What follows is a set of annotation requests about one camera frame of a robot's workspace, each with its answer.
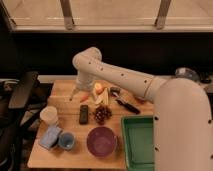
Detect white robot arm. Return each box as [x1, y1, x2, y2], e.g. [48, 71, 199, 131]
[72, 47, 213, 171]

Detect black office chair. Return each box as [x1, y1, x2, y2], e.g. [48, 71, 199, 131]
[0, 70, 43, 171]

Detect red bowl with contents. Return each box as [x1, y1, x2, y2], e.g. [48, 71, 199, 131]
[134, 96, 146, 104]

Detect yellow banana pieces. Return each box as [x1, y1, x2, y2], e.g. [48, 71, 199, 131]
[95, 88, 109, 105]

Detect black eraser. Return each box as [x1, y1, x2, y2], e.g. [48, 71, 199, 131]
[79, 105, 89, 124]

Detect white paper cup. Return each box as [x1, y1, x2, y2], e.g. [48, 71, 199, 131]
[40, 106, 58, 125]

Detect orange carrot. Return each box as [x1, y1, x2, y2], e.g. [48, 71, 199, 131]
[80, 93, 89, 103]

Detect grey plate on ledge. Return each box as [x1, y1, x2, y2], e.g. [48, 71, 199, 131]
[175, 67, 199, 82]

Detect green plastic tray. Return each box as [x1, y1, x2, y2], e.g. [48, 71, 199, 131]
[121, 116, 154, 171]

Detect bunch of dark grapes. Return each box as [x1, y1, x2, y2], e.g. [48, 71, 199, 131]
[93, 105, 112, 125]

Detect purple bowl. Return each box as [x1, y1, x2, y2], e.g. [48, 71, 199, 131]
[86, 126, 117, 157]

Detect blue ceramic cup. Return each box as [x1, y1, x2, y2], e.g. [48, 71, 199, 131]
[58, 132, 75, 150]

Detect black handled peeler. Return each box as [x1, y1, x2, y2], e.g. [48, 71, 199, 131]
[110, 87, 140, 114]

